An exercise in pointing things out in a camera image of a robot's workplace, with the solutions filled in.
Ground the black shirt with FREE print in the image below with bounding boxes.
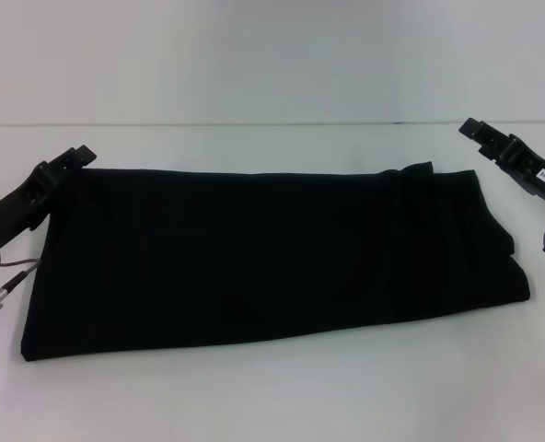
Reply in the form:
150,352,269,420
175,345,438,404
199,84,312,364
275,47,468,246
18,159,531,366

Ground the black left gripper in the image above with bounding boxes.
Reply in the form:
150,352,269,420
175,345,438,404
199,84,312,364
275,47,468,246
0,144,98,246

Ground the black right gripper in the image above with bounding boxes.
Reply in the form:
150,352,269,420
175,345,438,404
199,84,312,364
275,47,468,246
458,117,545,206

